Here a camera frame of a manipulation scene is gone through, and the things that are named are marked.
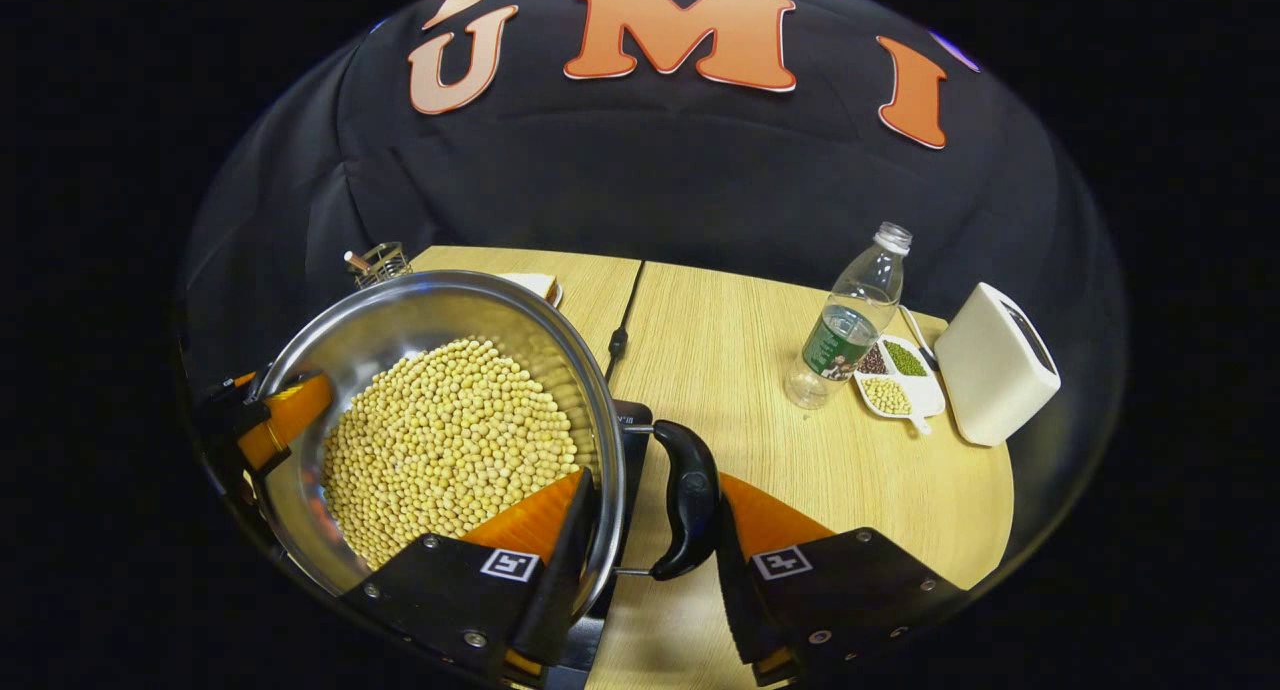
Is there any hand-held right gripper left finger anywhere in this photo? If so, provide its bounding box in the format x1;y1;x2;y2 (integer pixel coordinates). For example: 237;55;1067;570
340;467;598;683

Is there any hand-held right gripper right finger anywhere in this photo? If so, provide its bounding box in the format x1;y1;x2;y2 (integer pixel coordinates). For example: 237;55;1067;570
715;473;969;686

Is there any stainless steel pot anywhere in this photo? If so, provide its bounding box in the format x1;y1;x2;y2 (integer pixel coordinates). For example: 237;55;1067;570
250;270;721;611

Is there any pile of soybeans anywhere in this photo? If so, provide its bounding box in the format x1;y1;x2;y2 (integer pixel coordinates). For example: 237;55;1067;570
320;337;583;571

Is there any black induction cooktop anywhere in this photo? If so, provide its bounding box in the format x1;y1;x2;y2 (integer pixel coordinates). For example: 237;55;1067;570
545;400;656;690

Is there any white divided bean dish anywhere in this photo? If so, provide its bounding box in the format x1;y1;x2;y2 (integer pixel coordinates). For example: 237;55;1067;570
853;335;947;436

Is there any clear plastic water bottle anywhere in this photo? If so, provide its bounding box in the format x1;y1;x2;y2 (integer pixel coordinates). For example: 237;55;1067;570
785;222;914;411

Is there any white toaster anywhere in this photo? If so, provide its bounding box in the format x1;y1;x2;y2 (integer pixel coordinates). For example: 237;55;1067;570
934;282;1062;448

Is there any black backdrop cloth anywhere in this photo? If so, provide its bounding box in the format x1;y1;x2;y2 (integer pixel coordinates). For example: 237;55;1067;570
180;0;1129;571

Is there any metal wire utensil holder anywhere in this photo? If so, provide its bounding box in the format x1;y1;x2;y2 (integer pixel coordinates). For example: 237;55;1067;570
350;242;413;289

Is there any black power cable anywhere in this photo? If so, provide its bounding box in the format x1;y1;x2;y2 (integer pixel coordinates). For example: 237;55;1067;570
603;260;646;383

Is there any white toaster cable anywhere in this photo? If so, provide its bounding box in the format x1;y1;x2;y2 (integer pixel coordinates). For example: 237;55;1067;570
898;305;941;371

